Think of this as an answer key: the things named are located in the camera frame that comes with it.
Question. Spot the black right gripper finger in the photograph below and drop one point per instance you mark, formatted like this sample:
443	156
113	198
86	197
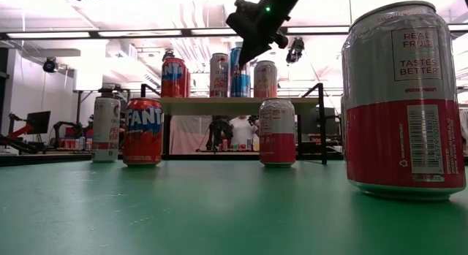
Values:
256	46

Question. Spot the white orange Spindrift can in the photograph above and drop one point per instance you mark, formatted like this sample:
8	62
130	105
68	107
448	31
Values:
265	79

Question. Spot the blue silver Red Bull can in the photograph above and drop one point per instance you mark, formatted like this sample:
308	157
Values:
239	83

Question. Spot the white red Spindrift can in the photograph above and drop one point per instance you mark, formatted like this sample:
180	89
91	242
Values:
402	120
277	138

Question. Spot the red black background robot arm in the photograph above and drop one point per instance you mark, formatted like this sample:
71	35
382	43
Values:
20	131

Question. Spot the black background robot arm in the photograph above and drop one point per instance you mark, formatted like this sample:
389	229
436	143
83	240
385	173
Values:
69	129
219	132

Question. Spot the person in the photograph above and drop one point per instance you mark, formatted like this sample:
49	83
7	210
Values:
243	131

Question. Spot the black overhead light bar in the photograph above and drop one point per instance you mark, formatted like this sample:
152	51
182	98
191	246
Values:
109	30

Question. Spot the green table mat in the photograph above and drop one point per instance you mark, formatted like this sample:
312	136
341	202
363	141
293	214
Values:
234	218

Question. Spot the black background monitor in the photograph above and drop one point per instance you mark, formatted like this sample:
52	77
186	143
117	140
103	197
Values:
38	122

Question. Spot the black hanging camera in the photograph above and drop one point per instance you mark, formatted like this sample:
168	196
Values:
295	50
168	55

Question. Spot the wooden shelf black metal frame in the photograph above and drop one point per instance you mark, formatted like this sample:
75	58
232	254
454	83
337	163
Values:
226	106

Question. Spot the black dome camera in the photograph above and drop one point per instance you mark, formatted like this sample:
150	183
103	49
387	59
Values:
50	65

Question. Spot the black aluminium table frame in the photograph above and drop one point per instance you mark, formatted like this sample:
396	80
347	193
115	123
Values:
55	157

